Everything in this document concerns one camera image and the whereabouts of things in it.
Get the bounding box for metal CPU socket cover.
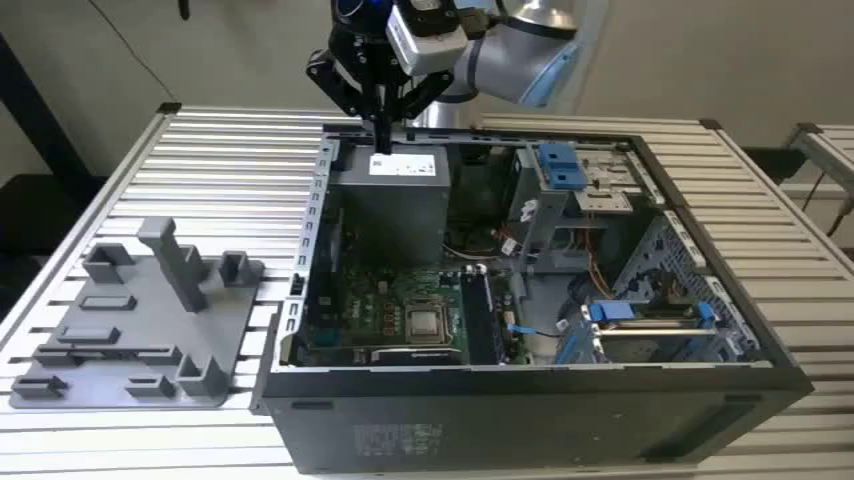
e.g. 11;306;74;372
398;297;457;347

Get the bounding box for black wire with blue plug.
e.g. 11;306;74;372
506;323;576;341

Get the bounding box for thin black wall cable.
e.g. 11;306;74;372
86;0;181;105

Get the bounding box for silver metal drive cage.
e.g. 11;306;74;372
508;139;637;261

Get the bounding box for blue plastic drive bracket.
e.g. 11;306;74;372
533;142;584;192

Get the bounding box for yellow and white wire bundle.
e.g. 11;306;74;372
444;234;516;261

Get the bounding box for black slanted frame post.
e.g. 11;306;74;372
0;32;93;181

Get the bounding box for grey plastic parts rack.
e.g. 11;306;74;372
7;216;267;412

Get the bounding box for orange wire bundle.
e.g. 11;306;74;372
577;227;613;301

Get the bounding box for grey power supply unit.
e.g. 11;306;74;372
330;144;453;266

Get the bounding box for green motherboard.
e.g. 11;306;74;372
310;264;536;366

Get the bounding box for blue disk carrier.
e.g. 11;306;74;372
578;298;721;366

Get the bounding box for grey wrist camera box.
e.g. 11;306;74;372
385;0;470;77

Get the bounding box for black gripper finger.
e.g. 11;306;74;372
305;47;386;155
382;71;457;155

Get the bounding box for silver CPU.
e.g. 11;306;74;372
408;309;448;340

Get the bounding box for black PC case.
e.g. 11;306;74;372
250;122;817;475

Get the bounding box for black block behind table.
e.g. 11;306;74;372
738;146;808;187

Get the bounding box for aluminium side table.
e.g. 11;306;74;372
778;122;854;201

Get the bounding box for black graphics card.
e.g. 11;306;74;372
351;343;469;367

